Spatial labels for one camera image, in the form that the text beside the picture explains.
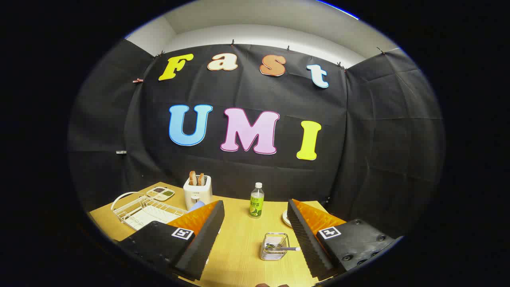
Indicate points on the small white plate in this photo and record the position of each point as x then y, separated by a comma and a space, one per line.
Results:
285, 218

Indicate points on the blue plate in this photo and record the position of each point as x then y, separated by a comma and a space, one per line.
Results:
196, 206

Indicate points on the toasted bread slice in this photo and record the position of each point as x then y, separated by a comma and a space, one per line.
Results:
193, 178
201, 179

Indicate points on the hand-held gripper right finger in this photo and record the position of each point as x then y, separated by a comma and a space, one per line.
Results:
306, 243

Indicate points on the green label drink bottle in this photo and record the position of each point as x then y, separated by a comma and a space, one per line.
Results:
256, 203

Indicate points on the metal spoon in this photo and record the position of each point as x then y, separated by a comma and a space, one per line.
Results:
285, 248

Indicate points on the black backdrop cloth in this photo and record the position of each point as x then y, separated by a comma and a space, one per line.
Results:
358, 159

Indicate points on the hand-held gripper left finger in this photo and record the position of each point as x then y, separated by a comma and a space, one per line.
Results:
201, 243

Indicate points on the white toaster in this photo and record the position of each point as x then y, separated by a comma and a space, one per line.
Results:
197, 196

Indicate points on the divided white seasoning tray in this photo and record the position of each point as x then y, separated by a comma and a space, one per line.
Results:
160, 193

